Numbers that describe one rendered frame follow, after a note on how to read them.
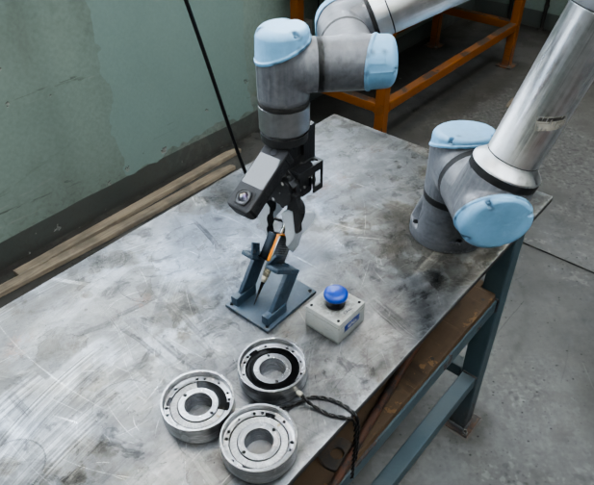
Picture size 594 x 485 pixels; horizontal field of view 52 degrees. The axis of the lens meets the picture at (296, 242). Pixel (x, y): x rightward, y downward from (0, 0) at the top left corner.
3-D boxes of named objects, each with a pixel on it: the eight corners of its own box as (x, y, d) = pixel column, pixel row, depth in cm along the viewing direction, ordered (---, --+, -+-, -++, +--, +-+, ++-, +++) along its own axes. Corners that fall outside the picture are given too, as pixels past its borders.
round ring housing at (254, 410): (283, 498, 79) (282, 482, 76) (209, 474, 81) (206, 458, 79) (307, 431, 86) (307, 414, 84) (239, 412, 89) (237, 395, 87)
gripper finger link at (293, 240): (323, 242, 102) (316, 193, 97) (300, 259, 99) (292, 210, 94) (309, 237, 104) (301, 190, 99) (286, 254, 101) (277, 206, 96)
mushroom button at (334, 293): (337, 324, 99) (338, 302, 96) (318, 313, 101) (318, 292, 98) (351, 311, 101) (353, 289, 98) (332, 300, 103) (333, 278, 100)
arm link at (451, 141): (475, 170, 121) (488, 108, 113) (499, 210, 111) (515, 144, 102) (416, 173, 120) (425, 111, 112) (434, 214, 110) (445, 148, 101)
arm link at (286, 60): (320, 35, 77) (252, 38, 77) (319, 113, 84) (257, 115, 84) (313, 13, 83) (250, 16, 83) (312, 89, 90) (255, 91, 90)
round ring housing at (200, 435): (155, 445, 85) (150, 427, 82) (173, 384, 93) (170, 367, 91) (229, 450, 84) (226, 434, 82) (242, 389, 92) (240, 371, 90)
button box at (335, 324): (338, 344, 99) (339, 324, 96) (305, 324, 103) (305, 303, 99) (368, 318, 104) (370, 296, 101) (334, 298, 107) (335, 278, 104)
